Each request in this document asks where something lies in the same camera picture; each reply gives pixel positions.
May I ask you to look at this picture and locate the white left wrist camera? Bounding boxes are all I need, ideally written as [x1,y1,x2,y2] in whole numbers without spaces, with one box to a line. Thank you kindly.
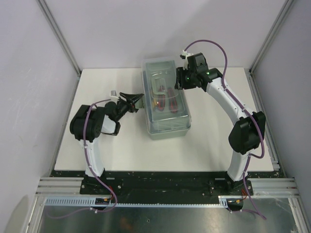
[110,90,119,101]

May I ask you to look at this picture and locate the grey slotted cable duct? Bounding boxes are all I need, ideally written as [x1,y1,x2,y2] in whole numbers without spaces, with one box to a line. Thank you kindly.
[45,195,246,209]

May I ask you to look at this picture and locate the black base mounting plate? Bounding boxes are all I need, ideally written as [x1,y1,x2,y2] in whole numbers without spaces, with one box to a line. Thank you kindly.
[50,169,255,203]

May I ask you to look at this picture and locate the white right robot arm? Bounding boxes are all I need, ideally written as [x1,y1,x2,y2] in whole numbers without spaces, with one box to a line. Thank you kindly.
[175,50,266,195]

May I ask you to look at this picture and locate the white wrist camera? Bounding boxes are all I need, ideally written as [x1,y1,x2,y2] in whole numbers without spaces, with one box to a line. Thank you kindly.
[180,50,193,70]
[110,90,119,101]

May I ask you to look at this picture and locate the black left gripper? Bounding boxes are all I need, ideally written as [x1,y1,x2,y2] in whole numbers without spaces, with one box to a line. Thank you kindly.
[115,92,144,121]

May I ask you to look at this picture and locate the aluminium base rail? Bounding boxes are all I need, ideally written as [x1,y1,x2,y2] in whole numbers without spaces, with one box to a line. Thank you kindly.
[36,177,300,198]

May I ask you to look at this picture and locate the red and black pliers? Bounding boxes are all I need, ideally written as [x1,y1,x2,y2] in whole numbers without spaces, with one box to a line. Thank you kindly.
[153,85,178,114]

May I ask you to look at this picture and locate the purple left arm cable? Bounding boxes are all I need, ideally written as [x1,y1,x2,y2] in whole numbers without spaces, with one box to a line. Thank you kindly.
[46,98,119,219]

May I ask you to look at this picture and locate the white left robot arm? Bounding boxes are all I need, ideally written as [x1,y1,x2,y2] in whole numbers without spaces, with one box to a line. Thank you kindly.
[69,91,144,194]

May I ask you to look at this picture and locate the aluminium frame post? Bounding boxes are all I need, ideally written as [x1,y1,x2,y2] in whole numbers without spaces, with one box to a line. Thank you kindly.
[35,0,82,75]
[249,0,295,73]

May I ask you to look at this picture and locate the left aluminium frame post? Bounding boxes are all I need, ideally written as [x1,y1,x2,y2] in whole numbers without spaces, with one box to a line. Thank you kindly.
[35,0,82,75]

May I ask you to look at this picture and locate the green plastic tool box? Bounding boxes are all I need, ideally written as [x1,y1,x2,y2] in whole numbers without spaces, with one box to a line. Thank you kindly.
[141,57,191,140]

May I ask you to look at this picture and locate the right aluminium frame post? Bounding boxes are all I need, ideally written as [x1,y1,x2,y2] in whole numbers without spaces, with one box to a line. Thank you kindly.
[249,0,295,73]

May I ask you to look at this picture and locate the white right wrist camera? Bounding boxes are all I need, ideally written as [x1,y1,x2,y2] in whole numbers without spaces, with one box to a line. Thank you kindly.
[180,50,193,70]

